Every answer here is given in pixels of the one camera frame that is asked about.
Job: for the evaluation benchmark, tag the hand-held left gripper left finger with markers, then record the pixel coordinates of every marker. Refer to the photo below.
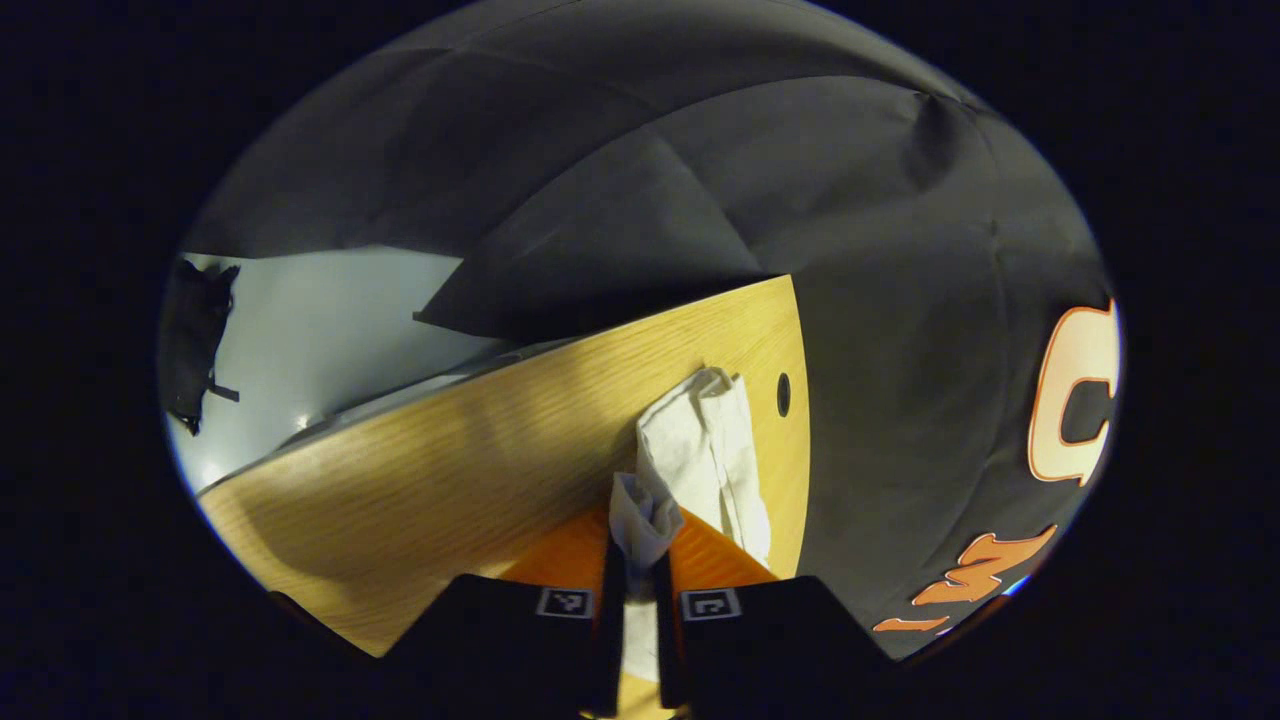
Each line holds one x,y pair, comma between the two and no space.
610,640

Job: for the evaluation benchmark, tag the dark cloth bundle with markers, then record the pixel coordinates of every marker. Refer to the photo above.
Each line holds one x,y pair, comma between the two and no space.
195,330

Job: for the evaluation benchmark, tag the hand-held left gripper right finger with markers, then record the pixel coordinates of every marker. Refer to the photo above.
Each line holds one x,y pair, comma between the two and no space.
668,640

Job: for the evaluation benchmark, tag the black backdrop cloth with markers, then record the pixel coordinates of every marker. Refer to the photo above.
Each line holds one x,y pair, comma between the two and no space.
900,300

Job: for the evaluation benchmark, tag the white jeans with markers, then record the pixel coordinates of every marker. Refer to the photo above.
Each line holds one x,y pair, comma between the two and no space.
700,450

